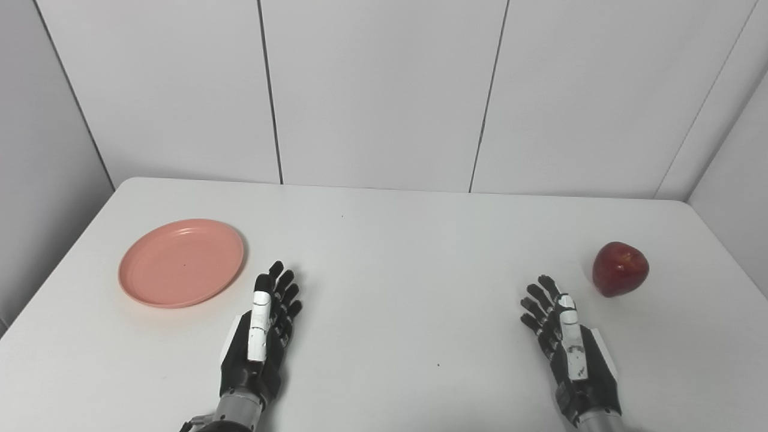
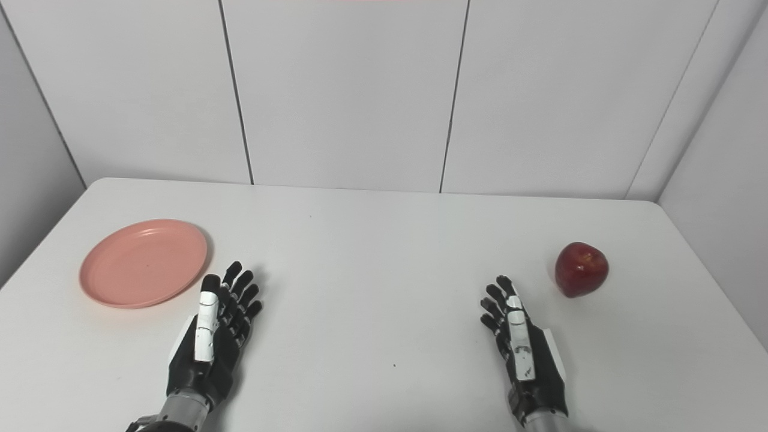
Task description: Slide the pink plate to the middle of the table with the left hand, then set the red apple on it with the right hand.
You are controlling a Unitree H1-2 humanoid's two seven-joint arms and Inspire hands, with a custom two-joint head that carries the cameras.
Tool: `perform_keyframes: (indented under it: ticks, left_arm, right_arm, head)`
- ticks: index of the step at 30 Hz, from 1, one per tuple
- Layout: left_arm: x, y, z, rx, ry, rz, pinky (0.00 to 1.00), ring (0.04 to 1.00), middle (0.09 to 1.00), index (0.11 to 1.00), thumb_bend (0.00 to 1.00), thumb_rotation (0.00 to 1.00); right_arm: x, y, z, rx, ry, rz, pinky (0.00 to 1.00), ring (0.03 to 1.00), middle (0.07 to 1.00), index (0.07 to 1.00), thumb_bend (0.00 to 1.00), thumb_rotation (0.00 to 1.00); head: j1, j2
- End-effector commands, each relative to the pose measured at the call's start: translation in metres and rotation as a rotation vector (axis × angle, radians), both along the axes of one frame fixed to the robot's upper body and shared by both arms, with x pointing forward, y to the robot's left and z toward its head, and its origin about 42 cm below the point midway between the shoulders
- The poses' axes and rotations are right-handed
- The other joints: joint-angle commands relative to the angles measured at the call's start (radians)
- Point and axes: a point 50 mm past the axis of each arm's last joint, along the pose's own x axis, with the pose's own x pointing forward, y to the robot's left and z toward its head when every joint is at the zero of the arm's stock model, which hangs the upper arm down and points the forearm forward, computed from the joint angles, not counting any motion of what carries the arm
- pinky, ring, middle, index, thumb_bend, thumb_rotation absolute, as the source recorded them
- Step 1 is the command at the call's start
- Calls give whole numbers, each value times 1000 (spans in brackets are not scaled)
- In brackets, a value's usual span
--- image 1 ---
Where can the black and white left hand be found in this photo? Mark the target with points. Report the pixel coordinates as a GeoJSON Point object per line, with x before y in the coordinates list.
{"type": "Point", "coordinates": [259, 327]}

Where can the black and white right hand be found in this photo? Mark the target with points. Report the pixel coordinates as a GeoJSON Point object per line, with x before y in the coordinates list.
{"type": "Point", "coordinates": [579, 360]}

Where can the red apple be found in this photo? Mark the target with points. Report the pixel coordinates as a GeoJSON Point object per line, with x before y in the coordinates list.
{"type": "Point", "coordinates": [620, 270]}

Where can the pink round plate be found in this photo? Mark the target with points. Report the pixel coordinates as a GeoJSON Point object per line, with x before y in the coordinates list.
{"type": "Point", "coordinates": [180, 264]}

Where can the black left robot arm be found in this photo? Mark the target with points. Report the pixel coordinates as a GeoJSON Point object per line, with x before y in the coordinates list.
{"type": "Point", "coordinates": [237, 414]}

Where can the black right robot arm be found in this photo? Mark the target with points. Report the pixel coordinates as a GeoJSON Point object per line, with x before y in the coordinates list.
{"type": "Point", "coordinates": [600, 423]}

